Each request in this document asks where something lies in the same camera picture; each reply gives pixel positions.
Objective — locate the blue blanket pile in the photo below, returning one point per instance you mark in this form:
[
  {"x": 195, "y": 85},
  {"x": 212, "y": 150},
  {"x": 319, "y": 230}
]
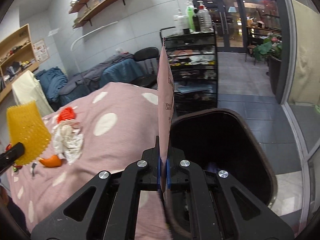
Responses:
[{"x": 52, "y": 81}]

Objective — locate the potted green plant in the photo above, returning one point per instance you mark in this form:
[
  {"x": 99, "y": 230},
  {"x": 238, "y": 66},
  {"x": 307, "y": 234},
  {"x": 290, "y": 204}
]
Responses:
[{"x": 271, "y": 50}]

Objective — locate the black metal trolley cart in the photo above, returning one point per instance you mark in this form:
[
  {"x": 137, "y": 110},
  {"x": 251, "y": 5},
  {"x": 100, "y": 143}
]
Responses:
[{"x": 194, "y": 66}]

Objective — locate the cream cloth on chair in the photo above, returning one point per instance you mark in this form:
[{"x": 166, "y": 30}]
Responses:
[{"x": 27, "y": 88}]

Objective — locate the dark brown trash bin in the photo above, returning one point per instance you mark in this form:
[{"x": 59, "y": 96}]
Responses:
[{"x": 219, "y": 139}]

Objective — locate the pink paper package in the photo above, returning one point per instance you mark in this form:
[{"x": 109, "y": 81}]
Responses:
[{"x": 166, "y": 89}]

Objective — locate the glass double door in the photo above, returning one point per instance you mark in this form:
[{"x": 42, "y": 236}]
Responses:
[{"x": 228, "y": 18}]

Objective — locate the massage bed with blankets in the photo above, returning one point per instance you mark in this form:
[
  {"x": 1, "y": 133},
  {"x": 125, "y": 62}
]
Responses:
[{"x": 117, "y": 68}]

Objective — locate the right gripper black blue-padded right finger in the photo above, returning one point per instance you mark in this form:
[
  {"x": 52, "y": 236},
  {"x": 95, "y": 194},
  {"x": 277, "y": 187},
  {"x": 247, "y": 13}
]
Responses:
[{"x": 206, "y": 205}]

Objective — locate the wall poster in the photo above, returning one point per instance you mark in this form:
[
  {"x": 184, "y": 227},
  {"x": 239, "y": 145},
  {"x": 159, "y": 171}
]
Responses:
[{"x": 40, "y": 51}]

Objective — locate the red snack wrapper pile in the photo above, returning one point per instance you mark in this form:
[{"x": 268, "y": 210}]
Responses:
[{"x": 13, "y": 152}]

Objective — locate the lower wooden wall shelf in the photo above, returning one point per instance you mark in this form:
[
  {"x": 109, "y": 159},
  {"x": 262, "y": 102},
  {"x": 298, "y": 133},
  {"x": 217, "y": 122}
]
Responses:
[{"x": 105, "y": 5}]

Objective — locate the green pump bottle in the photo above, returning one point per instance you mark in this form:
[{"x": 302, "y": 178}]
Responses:
[{"x": 189, "y": 13}]

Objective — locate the clear ribbed bottle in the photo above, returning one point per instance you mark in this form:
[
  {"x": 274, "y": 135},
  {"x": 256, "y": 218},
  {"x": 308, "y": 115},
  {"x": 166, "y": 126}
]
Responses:
[{"x": 205, "y": 19}]

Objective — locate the white paper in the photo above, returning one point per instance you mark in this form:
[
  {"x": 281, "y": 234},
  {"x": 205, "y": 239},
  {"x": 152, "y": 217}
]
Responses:
[{"x": 67, "y": 140}]

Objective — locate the orange peel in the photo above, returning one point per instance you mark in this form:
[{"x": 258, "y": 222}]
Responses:
[{"x": 53, "y": 161}]

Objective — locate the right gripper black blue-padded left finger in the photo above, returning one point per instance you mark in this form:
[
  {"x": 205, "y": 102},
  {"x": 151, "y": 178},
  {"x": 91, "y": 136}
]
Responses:
[{"x": 106, "y": 207}]

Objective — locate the pink polka dot bedspread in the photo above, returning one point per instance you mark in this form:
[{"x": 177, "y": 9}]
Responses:
[{"x": 119, "y": 122}]

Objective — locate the yellow foam fruit net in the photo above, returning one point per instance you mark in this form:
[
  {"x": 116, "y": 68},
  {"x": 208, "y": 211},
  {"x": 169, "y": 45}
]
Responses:
[{"x": 27, "y": 127}]

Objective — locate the wooden cubby shelf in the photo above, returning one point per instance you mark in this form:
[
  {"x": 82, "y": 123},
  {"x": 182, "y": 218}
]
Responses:
[{"x": 17, "y": 57}]

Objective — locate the dark glass bottle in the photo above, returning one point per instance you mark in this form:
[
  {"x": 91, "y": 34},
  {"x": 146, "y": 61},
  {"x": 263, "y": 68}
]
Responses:
[{"x": 196, "y": 21}]

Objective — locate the orange foam fruit net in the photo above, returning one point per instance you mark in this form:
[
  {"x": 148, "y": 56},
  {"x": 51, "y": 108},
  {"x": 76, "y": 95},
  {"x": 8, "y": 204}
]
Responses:
[{"x": 66, "y": 114}]

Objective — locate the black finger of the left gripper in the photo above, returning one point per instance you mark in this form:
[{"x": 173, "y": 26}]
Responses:
[{"x": 3, "y": 163}]

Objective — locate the white pump bottle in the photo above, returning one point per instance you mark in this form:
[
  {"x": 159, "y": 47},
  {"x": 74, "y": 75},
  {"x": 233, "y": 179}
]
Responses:
[{"x": 181, "y": 23}]

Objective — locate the black round stool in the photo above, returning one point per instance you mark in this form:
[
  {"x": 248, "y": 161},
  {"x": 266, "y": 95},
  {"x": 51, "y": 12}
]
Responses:
[{"x": 148, "y": 60}]

